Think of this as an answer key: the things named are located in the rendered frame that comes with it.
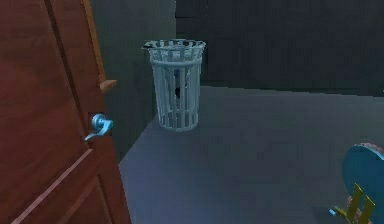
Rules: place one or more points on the pale slatted waste bin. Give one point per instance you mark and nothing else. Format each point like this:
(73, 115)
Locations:
(176, 86)

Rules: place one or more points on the brown wooden room door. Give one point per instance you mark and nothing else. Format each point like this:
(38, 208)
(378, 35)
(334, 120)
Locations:
(40, 110)

